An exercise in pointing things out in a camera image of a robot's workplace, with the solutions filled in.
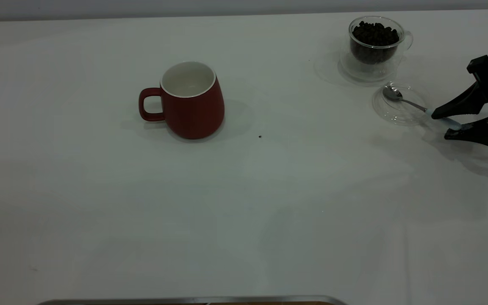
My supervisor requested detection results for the metal spoon light blue handle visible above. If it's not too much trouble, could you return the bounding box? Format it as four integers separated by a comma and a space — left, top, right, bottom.
382, 86, 462, 130

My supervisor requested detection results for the red ceramic mug white inside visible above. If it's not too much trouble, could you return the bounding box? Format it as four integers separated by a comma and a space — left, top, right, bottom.
139, 61, 225, 140

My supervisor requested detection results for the heap of coffee beans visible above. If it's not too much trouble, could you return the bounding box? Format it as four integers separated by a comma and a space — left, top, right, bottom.
351, 20, 399, 64

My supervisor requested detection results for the small clear glass dish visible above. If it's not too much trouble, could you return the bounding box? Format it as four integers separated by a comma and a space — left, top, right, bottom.
371, 83, 433, 126

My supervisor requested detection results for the clear glass saucer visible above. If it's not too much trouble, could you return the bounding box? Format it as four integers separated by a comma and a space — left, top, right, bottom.
338, 50, 403, 82

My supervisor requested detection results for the silver metal tray rim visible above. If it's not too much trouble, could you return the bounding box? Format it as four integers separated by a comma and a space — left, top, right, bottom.
36, 295, 348, 305

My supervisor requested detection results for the clear glass cup with handle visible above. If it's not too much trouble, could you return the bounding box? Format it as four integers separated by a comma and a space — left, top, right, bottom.
349, 16, 414, 65

